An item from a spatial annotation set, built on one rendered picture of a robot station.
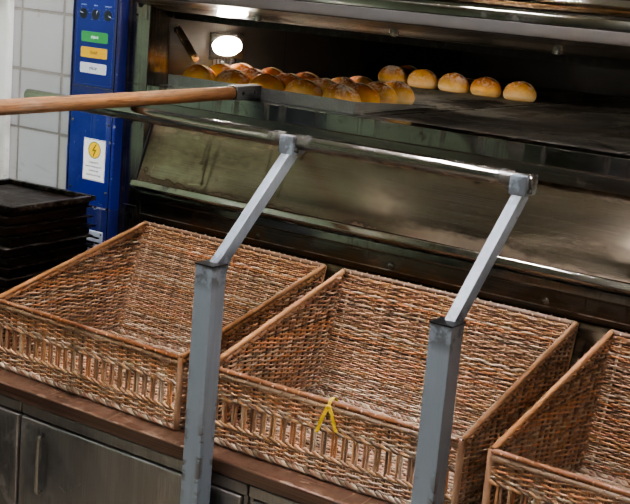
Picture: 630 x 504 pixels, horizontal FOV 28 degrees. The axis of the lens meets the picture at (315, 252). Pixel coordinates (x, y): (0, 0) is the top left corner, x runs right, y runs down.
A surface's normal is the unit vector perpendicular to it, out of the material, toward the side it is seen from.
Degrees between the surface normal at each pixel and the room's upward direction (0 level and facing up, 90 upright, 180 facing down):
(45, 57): 90
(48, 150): 90
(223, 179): 70
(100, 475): 90
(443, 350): 90
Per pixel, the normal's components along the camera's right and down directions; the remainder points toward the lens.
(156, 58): 0.82, 0.18
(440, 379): -0.57, 0.12
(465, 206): -0.51, -0.22
